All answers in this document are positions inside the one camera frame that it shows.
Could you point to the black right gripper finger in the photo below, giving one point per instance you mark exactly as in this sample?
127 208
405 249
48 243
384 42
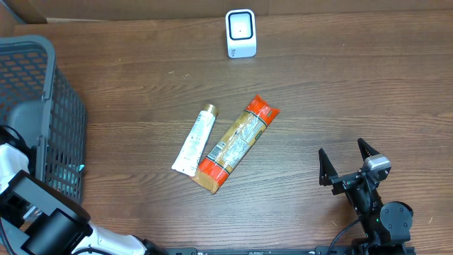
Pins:
365 149
327 172

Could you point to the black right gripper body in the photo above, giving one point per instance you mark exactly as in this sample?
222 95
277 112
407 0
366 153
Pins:
344 184

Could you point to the orange spaghetti packet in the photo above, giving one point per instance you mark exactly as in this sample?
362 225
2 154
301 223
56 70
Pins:
224 157

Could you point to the white tube gold cap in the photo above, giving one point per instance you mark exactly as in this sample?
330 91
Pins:
190 153

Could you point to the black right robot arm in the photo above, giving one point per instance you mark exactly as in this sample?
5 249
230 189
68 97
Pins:
386 225

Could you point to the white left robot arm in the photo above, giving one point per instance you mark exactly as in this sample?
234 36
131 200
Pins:
37 219

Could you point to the white barcode scanner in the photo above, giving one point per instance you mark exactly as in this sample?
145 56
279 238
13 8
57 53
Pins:
241 33

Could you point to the colourful packet in basket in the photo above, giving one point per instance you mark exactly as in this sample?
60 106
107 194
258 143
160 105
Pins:
67 179

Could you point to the grey plastic mesh basket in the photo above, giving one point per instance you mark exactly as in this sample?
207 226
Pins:
39 103

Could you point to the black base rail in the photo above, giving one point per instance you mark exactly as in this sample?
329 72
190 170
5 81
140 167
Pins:
319 250

